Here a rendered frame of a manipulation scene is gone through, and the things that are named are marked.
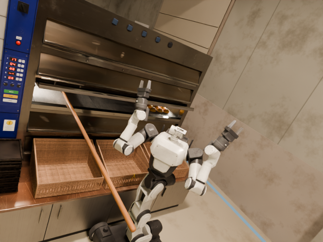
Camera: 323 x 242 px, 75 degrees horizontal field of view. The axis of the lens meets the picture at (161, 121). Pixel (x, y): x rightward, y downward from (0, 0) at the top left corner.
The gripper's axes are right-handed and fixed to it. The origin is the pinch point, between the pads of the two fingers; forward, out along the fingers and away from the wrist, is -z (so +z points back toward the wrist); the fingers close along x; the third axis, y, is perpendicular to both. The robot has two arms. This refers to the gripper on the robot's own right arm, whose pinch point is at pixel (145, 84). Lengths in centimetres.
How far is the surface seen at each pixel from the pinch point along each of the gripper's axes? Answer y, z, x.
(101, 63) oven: 5, -18, -61
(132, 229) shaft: 27, 80, 43
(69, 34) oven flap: 37, -30, -59
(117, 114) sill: -35, 24, -76
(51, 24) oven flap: 51, -32, -60
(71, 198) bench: 10, 104, -54
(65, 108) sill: 19, 29, -82
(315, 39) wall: -250, -137, 55
